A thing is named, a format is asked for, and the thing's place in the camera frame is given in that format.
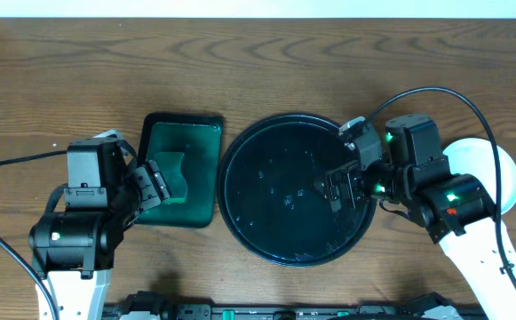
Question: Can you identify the pale green plate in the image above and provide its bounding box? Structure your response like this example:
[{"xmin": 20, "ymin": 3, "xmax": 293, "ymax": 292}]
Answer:
[{"xmin": 443, "ymin": 138, "xmax": 516, "ymax": 214}]

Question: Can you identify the round black tray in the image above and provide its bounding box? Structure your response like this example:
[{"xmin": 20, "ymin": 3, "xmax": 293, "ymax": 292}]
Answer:
[{"xmin": 217, "ymin": 114, "xmax": 376, "ymax": 267}]

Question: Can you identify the right black cable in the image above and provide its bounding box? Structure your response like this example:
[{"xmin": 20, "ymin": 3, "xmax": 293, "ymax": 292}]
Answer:
[{"xmin": 363, "ymin": 85, "xmax": 516, "ymax": 320}]

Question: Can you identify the green sponge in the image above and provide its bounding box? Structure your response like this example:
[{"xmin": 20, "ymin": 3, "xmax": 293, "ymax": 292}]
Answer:
[{"xmin": 155, "ymin": 151, "xmax": 188, "ymax": 204}]

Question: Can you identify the left black cable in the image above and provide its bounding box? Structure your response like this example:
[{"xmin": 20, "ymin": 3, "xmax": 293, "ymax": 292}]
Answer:
[{"xmin": 0, "ymin": 149, "xmax": 68, "ymax": 320}]

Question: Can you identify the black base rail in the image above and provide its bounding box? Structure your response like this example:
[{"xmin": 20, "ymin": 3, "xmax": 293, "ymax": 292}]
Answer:
[{"xmin": 101, "ymin": 292, "xmax": 487, "ymax": 320}]

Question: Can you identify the black cable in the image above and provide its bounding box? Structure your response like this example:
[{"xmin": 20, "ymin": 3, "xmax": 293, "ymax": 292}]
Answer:
[
  {"xmin": 0, "ymin": 149, "xmax": 68, "ymax": 320},
  {"xmin": 363, "ymin": 85, "xmax": 516, "ymax": 320}
]

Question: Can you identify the rectangular black tray green water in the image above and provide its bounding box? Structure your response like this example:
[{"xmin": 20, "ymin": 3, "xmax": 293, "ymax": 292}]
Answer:
[{"xmin": 137, "ymin": 112, "xmax": 223, "ymax": 228}]

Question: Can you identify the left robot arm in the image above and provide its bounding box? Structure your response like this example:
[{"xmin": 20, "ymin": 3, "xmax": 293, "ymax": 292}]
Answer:
[{"xmin": 29, "ymin": 160, "xmax": 171, "ymax": 319}]

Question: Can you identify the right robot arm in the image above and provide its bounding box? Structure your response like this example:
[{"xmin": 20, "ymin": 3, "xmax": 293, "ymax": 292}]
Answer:
[{"xmin": 314, "ymin": 115, "xmax": 516, "ymax": 319}]

